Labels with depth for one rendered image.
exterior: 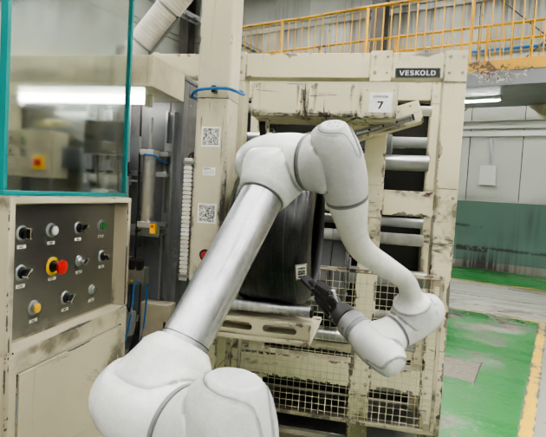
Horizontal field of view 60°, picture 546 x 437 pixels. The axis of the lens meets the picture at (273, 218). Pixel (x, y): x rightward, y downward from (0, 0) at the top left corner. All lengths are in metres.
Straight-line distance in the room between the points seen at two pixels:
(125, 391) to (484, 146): 10.32
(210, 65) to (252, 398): 1.37
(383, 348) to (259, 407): 0.61
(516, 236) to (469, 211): 1.01
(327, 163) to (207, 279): 0.35
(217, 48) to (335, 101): 0.52
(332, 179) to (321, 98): 1.02
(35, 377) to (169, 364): 0.57
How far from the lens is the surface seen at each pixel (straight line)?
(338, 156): 1.02
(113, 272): 1.72
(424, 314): 1.39
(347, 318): 1.41
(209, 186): 1.82
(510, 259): 10.74
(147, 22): 2.36
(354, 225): 1.11
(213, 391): 0.78
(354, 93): 2.02
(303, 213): 1.57
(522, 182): 10.76
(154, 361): 0.91
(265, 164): 1.08
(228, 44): 1.88
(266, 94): 2.07
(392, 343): 1.34
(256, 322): 1.72
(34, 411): 1.43
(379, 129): 2.12
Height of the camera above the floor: 1.31
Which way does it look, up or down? 3 degrees down
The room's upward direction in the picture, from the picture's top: 3 degrees clockwise
